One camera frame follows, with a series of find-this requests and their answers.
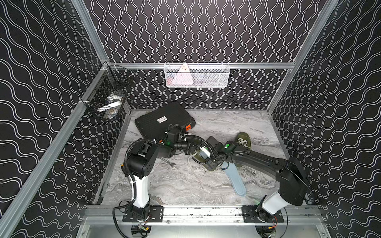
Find green canvas shoe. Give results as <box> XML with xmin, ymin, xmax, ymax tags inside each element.
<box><xmin>236</xmin><ymin>132</ymin><xmax>251</xmax><ymax>148</ymax></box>
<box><xmin>191</xmin><ymin>147</ymin><xmax>221</xmax><ymax>171</ymax></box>

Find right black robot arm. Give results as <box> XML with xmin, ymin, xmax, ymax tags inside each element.
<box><xmin>206</xmin><ymin>136</ymin><xmax>308</xmax><ymax>216</ymax></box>

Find right light blue insole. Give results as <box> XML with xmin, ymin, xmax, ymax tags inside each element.
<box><xmin>221</xmin><ymin>162</ymin><xmax>247</xmax><ymax>196</ymax></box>

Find silver combination wrench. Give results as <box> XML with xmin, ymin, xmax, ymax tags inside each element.
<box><xmin>160</xmin><ymin>158</ymin><xmax>176</xmax><ymax>168</ymax></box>

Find black plastic tool case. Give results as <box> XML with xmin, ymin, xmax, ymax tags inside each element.
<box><xmin>135</xmin><ymin>102</ymin><xmax>196</xmax><ymax>141</ymax></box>

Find pink triangular card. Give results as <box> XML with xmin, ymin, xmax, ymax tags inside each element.
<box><xmin>172</xmin><ymin>62</ymin><xmax>194</xmax><ymax>87</ymax></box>

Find white items in black basket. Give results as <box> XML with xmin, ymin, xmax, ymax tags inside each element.
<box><xmin>97</xmin><ymin>92</ymin><xmax>124</xmax><ymax>119</ymax></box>

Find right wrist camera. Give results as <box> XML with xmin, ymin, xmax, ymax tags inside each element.
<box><xmin>197</xmin><ymin>146</ymin><xmax>211</xmax><ymax>160</ymax></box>

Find white wire wall basket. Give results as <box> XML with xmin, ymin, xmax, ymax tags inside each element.
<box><xmin>164</xmin><ymin>61</ymin><xmax>231</xmax><ymax>88</ymax></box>

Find black wire wall basket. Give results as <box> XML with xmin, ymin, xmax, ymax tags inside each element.
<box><xmin>84</xmin><ymin>65</ymin><xmax>137</xmax><ymax>120</ymax></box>

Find aluminium front rail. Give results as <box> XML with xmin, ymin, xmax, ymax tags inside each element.
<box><xmin>83</xmin><ymin>204</ymin><xmax>323</xmax><ymax>226</ymax></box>

